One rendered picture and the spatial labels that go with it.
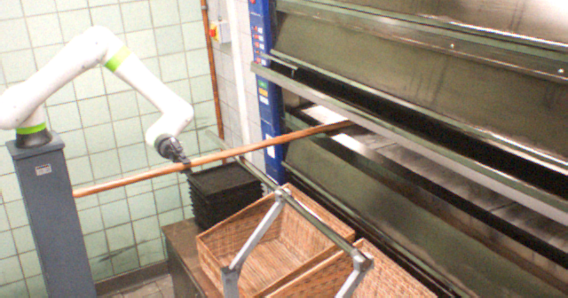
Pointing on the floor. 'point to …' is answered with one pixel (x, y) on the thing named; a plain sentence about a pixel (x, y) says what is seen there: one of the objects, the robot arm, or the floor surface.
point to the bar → (363, 262)
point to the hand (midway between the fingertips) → (185, 164)
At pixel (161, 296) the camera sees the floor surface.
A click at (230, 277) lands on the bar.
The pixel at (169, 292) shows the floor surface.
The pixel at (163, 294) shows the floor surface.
